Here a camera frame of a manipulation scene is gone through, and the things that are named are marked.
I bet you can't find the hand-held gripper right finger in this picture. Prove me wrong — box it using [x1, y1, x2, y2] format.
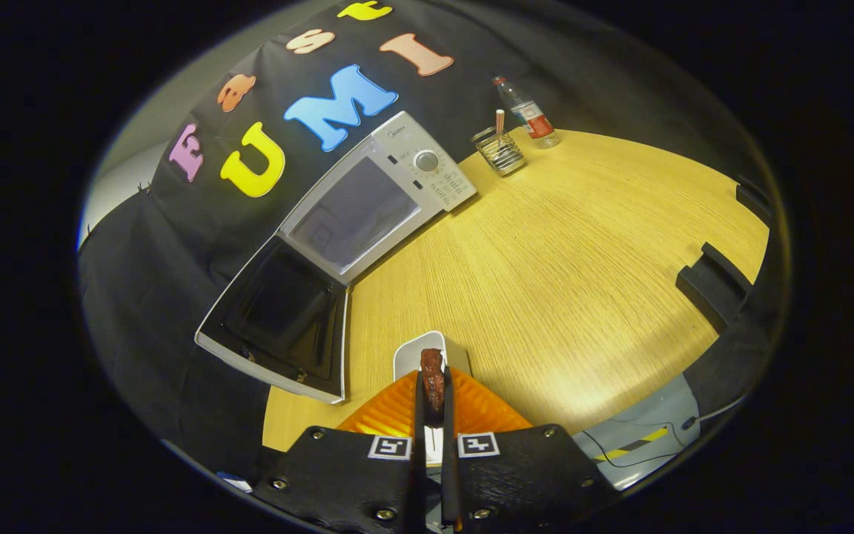
[440, 367, 617, 534]

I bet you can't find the brown meat piece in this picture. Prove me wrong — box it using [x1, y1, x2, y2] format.
[420, 348, 447, 427]

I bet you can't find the white plate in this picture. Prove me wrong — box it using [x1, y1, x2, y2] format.
[393, 331, 472, 465]

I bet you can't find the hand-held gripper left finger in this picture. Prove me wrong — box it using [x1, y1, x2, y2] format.
[251, 369, 426, 534]

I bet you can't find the metal wire basket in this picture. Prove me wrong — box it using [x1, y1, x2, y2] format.
[471, 126, 527, 177]

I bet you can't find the black cable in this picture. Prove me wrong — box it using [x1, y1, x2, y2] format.
[592, 397, 747, 469]

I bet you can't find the white toaster oven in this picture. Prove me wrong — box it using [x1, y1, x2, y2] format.
[194, 111, 478, 405]

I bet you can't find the clear red label bottle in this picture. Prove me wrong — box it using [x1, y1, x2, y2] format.
[491, 76, 561, 150]

